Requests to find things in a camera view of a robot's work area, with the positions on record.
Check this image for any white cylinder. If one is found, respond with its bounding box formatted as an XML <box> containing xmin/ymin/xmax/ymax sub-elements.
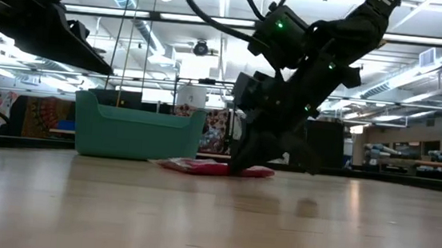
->
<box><xmin>175</xmin><ymin>83</ymin><xmax>209</xmax><ymax>109</ymax></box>

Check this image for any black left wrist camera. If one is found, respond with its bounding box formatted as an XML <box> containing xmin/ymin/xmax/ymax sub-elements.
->
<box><xmin>66</xmin><ymin>18</ymin><xmax>94</xmax><ymax>42</ymax></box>

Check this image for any floral panel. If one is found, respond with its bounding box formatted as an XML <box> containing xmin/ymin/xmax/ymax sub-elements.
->
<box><xmin>169</xmin><ymin>103</ymin><xmax>245</xmax><ymax>156</ymax></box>

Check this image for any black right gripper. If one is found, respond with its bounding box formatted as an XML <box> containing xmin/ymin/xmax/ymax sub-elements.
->
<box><xmin>227</xmin><ymin>63</ymin><xmax>345</xmax><ymax>184</ymax></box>

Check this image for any tall black cabinet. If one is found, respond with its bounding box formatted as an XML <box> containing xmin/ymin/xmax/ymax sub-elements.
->
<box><xmin>301</xmin><ymin>118</ymin><xmax>347</xmax><ymax>170</ymax></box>

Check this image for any round black ceiling camera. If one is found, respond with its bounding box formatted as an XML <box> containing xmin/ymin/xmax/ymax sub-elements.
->
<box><xmin>192</xmin><ymin>38</ymin><xmax>211</xmax><ymax>58</ymax></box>

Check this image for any blue box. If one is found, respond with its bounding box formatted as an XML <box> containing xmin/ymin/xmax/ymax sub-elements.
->
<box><xmin>55</xmin><ymin>118</ymin><xmax>77</xmax><ymax>132</ymax></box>

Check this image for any brown patterned fabric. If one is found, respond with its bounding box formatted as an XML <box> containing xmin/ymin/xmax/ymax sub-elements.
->
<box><xmin>18</xmin><ymin>94</ymin><xmax>76</xmax><ymax>142</ymax></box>

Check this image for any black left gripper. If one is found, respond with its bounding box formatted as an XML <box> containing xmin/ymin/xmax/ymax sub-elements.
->
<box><xmin>0</xmin><ymin>0</ymin><xmax>120</xmax><ymax>77</ymax></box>

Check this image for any teal plastic basket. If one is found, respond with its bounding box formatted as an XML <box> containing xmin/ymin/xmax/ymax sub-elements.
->
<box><xmin>69</xmin><ymin>88</ymin><xmax>209</xmax><ymax>167</ymax></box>

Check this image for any white air vent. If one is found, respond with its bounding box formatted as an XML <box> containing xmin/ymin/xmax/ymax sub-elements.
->
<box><xmin>417</xmin><ymin>46</ymin><xmax>438</xmax><ymax>70</ymax></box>

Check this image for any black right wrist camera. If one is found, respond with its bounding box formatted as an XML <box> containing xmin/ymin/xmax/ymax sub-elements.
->
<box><xmin>231</xmin><ymin>70</ymin><xmax>269</xmax><ymax>114</ymax></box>

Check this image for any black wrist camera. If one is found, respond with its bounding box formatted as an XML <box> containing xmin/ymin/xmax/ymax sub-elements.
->
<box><xmin>66</xmin><ymin>18</ymin><xmax>94</xmax><ymax>42</ymax></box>
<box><xmin>231</xmin><ymin>70</ymin><xmax>269</xmax><ymax>114</ymax></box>

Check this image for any black monitor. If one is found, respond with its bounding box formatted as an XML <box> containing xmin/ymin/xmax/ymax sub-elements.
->
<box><xmin>86</xmin><ymin>86</ymin><xmax>144</xmax><ymax>110</ymax></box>

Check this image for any red popcorn bag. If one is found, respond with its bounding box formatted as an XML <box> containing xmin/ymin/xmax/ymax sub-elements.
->
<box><xmin>147</xmin><ymin>153</ymin><xmax>277</xmax><ymax>183</ymax></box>

